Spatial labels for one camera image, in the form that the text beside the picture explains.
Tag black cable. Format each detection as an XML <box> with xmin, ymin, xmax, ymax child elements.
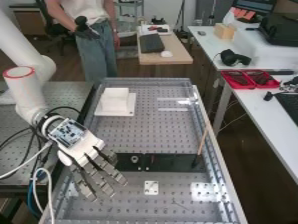
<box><xmin>43</xmin><ymin>105</ymin><xmax>83</xmax><ymax>125</ymax></box>
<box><xmin>0</xmin><ymin>127</ymin><xmax>35</xmax><ymax>152</ymax></box>

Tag black plate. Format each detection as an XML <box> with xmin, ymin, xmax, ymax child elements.
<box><xmin>114</xmin><ymin>152</ymin><xmax>208</xmax><ymax>173</ymax></box>

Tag white cable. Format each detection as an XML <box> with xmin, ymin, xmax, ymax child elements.
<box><xmin>31</xmin><ymin>167</ymin><xmax>57</xmax><ymax>224</ymax></box>
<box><xmin>0</xmin><ymin>141</ymin><xmax>54</xmax><ymax>181</ymax></box>

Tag wooden desk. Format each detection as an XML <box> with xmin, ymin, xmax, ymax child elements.
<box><xmin>135</xmin><ymin>24</ymin><xmax>194</xmax><ymax>66</ymax></box>

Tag black bag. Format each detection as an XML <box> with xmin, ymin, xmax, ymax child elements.
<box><xmin>258</xmin><ymin>12</ymin><xmax>298</xmax><ymax>47</ymax></box>

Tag red tray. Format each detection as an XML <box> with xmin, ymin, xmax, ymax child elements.
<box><xmin>219</xmin><ymin>69</ymin><xmax>258</xmax><ymax>90</ymax></box>
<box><xmin>244</xmin><ymin>68</ymin><xmax>282</xmax><ymax>89</ymax></box>

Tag small cardboard box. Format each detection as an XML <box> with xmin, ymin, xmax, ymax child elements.
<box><xmin>212</xmin><ymin>22</ymin><xmax>236</xmax><ymax>41</ymax></box>

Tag person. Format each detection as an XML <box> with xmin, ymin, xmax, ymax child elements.
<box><xmin>43</xmin><ymin>0</ymin><xmax>122</xmax><ymax>83</ymax></box>

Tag black headphones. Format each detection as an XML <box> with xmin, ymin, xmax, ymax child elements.
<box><xmin>219</xmin><ymin>48</ymin><xmax>252</xmax><ymax>67</ymax></box>

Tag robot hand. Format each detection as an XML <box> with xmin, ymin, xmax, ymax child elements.
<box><xmin>46</xmin><ymin>120</ymin><xmax>130</xmax><ymax>203</ymax></box>

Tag small white box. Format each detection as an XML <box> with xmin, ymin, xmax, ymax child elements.
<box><xmin>93</xmin><ymin>86</ymin><xmax>138</xmax><ymax>118</ymax></box>

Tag white desk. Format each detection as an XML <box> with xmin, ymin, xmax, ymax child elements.
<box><xmin>187</xmin><ymin>24</ymin><xmax>298</xmax><ymax>73</ymax></box>
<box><xmin>211</xmin><ymin>73</ymin><xmax>298</xmax><ymax>186</ymax></box>

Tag black case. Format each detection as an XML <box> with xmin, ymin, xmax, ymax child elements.
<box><xmin>138</xmin><ymin>32</ymin><xmax>166</xmax><ymax>54</ymax></box>

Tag black office chair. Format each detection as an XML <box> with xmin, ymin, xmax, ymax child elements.
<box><xmin>33</xmin><ymin>0</ymin><xmax>77</xmax><ymax>56</ymax></box>

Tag blue cable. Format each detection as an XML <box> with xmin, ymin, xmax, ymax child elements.
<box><xmin>25</xmin><ymin>169</ymin><xmax>45</xmax><ymax>220</ymax></box>

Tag thin stick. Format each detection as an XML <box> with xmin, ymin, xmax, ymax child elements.
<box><xmin>192</xmin><ymin>112</ymin><xmax>215</xmax><ymax>168</ymax></box>

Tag black keyboard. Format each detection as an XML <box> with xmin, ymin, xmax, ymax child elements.
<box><xmin>272</xmin><ymin>91</ymin><xmax>298</xmax><ymax>127</ymax></box>

